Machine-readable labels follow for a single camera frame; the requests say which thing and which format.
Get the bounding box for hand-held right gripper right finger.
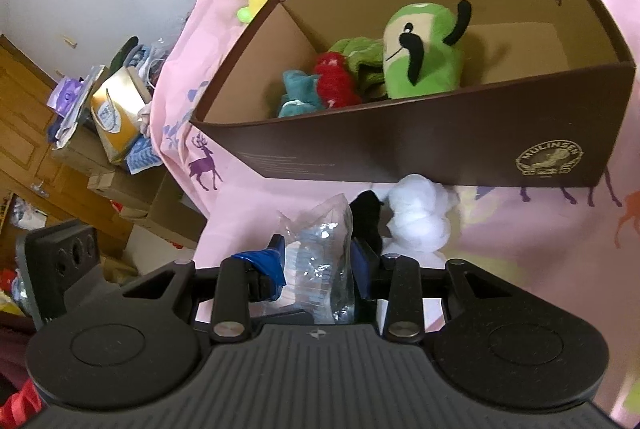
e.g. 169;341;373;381
350;239;543;344

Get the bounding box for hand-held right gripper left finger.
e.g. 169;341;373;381
117;234;288;344

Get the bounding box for clear plastic bag with cloth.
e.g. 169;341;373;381
277;193;357;325

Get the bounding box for white fluffy plush toy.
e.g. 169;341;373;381
377;174;460;255

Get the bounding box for brown cardboard box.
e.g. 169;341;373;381
189;0;637;188

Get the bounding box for teal plush toy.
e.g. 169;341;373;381
276;70;323;118

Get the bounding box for red fuzzy plush toy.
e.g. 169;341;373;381
314;51;362;110

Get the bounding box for green knitted toy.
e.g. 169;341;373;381
327;36;391;102

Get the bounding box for green plush toy with face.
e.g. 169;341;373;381
382;0;473;100

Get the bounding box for black soft toy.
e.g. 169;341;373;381
348;190;393;255

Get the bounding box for wooden door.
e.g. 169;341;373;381
0;34;136;270

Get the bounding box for blue patterned cloth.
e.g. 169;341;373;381
124;136;165;174

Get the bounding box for red cloth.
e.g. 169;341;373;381
0;309;48;427

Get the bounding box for gold paper bag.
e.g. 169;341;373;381
90;66;153;166

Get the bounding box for purple printed packets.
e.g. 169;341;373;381
46;76;96;114

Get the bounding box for pink printed blanket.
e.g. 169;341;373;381
147;0;640;415

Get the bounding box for dark green pouch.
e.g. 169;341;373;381
110;36;140;72

